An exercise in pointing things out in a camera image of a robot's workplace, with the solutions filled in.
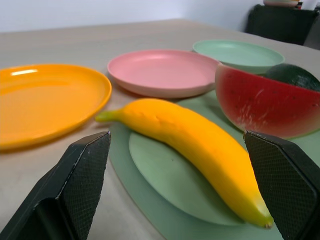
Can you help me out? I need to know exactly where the dark green avocado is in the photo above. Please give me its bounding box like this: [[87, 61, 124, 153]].
[[264, 63, 320, 92]]

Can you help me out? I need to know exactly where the yellow banana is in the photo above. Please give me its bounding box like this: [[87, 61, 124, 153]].
[[94, 98, 275, 229]]

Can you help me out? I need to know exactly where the pink plate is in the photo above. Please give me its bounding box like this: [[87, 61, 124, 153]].
[[107, 49, 222, 99]]

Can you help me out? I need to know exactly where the orange plate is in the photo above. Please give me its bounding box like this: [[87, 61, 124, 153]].
[[0, 63, 113, 151]]

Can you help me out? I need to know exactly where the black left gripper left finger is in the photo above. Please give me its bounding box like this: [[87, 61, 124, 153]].
[[0, 131, 112, 240]]

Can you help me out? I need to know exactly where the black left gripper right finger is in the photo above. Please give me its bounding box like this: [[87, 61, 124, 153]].
[[243, 129, 320, 240]]

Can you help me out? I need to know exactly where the large green serving plate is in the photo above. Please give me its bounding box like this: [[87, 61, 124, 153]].
[[108, 89, 320, 240]]

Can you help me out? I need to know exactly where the black cloth-covered stand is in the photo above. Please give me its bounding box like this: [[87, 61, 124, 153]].
[[244, 3, 320, 46]]

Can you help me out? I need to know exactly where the red watermelon slice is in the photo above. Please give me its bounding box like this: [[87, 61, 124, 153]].
[[215, 62, 320, 140]]

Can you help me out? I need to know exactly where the light green plate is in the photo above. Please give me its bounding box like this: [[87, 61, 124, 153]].
[[192, 39, 286, 75]]

